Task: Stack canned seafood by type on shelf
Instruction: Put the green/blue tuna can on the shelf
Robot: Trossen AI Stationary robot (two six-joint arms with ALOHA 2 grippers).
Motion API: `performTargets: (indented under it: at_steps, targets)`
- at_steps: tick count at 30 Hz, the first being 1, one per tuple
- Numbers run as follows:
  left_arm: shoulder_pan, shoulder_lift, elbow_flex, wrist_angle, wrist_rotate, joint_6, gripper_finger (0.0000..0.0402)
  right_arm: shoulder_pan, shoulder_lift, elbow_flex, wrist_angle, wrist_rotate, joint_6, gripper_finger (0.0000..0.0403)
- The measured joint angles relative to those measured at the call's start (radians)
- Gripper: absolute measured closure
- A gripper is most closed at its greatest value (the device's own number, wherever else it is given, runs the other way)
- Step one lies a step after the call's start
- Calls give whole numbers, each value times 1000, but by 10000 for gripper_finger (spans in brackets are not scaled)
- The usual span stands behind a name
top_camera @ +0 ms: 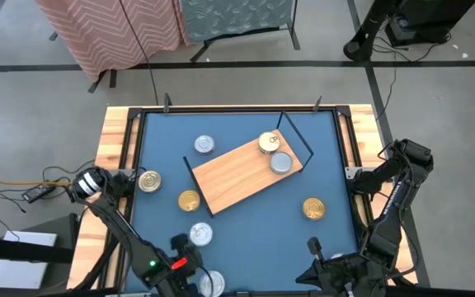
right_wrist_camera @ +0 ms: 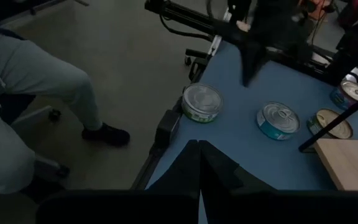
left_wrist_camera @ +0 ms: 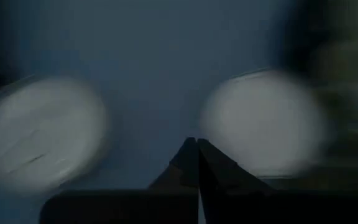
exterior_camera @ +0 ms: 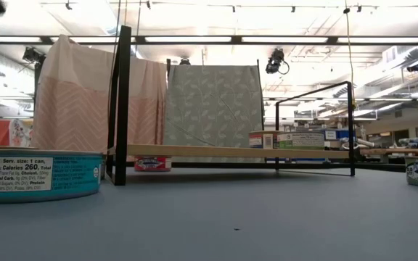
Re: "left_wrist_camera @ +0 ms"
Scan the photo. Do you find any silver can Bumble Bee label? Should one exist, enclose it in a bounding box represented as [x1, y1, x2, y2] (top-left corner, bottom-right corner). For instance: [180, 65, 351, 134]
[200, 70, 333, 177]

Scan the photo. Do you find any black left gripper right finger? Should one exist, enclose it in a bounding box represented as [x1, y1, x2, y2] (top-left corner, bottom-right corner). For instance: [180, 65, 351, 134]
[197, 139, 276, 191]

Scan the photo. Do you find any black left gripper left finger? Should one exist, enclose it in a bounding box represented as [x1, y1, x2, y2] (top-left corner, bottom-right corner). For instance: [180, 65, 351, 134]
[147, 137, 199, 190]

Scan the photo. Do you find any silver can teal label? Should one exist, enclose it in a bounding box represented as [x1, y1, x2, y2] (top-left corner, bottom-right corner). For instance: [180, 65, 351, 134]
[0, 76, 109, 194]

